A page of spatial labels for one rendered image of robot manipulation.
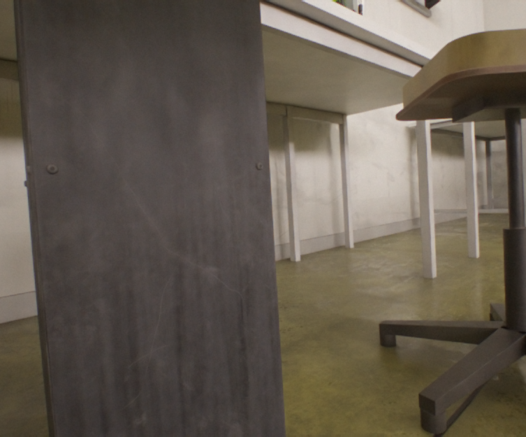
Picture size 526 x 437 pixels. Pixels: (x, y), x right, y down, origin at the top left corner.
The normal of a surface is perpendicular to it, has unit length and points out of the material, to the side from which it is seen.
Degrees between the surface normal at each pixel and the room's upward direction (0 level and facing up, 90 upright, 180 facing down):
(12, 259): 90
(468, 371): 9
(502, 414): 0
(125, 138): 90
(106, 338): 90
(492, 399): 0
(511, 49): 90
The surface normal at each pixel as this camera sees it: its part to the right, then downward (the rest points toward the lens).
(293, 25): 0.69, -0.01
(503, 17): -0.72, 0.07
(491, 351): -0.18, -0.98
